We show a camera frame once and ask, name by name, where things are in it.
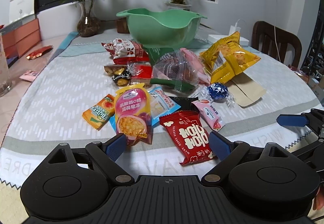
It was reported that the pink strawberry bar packet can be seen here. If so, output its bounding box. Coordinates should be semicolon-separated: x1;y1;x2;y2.
192;99;225;131

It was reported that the white power strip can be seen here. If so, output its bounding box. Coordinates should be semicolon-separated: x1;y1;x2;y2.
207;33;250;48

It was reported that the light blue white packet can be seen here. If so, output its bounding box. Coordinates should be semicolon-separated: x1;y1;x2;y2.
109;86;180;131

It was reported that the yellow chip bag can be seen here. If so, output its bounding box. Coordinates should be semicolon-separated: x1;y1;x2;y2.
199;32;261;84

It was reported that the white charger plug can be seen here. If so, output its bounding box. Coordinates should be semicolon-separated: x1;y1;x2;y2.
228;25;241;35

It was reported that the dark wooden chair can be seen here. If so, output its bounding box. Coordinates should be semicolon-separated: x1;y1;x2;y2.
252;21;302;67

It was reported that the brown wooden tray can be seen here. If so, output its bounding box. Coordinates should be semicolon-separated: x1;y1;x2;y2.
115;17;130;34

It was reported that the beige gold long packet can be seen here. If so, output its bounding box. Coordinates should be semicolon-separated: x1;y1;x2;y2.
226;73;266;107

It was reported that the green plastic bowl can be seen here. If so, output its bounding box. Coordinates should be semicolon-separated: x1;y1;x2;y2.
116;8;205;49

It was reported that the pink peach packet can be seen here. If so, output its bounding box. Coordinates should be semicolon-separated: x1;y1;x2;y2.
180;48;210;85

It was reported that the brown nut candy packet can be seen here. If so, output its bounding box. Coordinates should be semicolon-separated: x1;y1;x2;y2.
104;64;127;76

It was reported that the red gold foil packet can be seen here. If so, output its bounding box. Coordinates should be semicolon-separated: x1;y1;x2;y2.
26;45;53;60

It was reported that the glass drinking cup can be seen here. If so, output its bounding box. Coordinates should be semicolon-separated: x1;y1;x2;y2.
0;35;12;97

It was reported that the red clear cake packet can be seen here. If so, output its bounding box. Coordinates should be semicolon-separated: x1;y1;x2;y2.
127;62;152;87

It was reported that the person right hand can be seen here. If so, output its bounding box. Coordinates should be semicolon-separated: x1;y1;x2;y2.
312;186;324;210

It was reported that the white open box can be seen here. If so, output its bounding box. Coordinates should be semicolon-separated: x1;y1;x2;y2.
9;0;35;23

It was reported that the green clear date packet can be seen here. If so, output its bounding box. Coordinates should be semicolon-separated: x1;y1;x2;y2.
146;48;199;92

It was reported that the blue foil chocolate ball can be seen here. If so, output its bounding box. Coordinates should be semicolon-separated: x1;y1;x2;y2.
198;83;235;108

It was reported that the large red cookie packet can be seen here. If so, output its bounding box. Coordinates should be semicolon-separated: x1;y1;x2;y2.
159;110;215;166

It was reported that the patterned tablecloth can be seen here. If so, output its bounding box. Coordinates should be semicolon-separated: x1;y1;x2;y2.
0;21;324;224

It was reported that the black snack packet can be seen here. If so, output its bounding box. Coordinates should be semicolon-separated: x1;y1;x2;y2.
170;96;199;112

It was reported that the white charger cable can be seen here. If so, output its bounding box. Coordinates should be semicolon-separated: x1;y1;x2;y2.
235;0;282;61

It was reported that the black gold candy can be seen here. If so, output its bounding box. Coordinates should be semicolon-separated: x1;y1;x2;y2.
112;68;131;86

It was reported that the passionfruit jelly pouch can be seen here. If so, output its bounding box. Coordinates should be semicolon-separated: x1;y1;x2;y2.
114;83;153;145

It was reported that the orange fruit candy packet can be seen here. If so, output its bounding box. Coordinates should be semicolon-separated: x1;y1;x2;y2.
82;94;115;130

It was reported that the red white snack bag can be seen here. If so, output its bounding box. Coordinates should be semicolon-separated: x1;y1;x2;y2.
101;38;149;65

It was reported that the orange drawer box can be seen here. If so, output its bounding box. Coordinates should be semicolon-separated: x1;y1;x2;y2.
1;18;41;59

